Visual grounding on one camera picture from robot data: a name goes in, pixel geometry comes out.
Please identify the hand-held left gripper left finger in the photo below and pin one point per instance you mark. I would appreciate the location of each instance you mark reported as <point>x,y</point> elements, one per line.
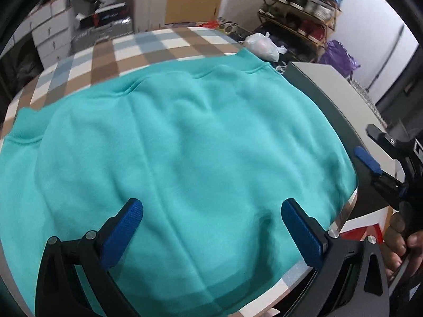
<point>124,234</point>

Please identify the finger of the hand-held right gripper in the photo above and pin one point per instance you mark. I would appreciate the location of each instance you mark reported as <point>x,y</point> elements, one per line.
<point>368,160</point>
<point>393,143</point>

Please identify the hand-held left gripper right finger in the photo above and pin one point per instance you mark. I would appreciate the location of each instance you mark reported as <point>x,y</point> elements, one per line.
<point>302,237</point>

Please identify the teal zip jacket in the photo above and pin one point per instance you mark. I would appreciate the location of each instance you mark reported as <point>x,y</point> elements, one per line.
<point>181,155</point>

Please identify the person's right hand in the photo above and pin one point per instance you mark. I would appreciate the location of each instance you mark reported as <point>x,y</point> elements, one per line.
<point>395,237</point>

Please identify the red white sheet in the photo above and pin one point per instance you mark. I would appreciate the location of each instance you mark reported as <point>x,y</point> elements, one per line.
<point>366,232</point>

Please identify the grey side table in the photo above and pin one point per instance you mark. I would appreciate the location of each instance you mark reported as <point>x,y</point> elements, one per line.
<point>330,86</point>

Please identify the grey pole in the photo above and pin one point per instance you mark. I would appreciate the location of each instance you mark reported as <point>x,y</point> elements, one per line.
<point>386,54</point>

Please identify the purple bag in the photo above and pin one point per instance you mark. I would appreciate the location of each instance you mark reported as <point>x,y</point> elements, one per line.
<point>338,56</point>

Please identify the gold shoe rack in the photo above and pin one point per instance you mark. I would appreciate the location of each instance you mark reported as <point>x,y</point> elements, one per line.
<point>331,23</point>

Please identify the white plastic bag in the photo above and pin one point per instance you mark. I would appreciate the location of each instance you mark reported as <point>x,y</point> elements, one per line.
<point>262,46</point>

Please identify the shoe rack with shoes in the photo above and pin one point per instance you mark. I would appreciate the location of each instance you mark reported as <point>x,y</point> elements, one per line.
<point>310,5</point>

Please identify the checkered blanket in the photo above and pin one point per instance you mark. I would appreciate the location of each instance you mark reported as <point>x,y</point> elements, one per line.
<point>99,59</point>

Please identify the scattered loose shoes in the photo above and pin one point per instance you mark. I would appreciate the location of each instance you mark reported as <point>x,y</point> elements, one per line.
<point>234,29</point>

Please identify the black backpack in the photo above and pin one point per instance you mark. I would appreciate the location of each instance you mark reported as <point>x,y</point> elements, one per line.
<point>23,62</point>

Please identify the silver suitcase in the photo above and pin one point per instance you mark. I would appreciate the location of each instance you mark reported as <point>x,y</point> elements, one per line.
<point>99,34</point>

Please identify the red plastic bag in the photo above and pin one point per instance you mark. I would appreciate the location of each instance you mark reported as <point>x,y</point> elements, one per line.
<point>210,24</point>

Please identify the white drawer desk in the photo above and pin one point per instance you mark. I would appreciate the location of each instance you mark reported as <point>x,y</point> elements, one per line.
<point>53,36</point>

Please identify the open black box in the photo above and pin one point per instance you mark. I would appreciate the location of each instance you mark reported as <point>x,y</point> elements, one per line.
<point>84,21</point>

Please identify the black red shoe box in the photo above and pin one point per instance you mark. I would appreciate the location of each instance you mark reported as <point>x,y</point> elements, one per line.
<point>110,15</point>

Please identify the white upright suitcase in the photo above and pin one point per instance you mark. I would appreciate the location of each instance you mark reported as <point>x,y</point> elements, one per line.
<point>148,3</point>

